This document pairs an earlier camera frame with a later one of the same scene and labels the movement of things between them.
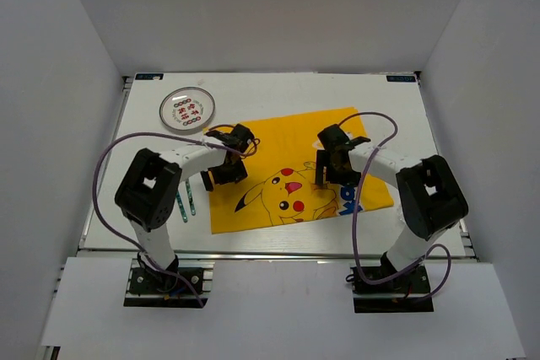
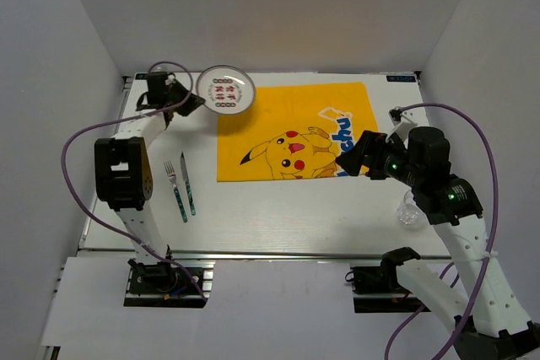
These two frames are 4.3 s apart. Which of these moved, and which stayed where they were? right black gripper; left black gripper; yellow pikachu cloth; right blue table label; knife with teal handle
Moved: left black gripper; right black gripper; yellow pikachu cloth
Stayed: right blue table label; knife with teal handle
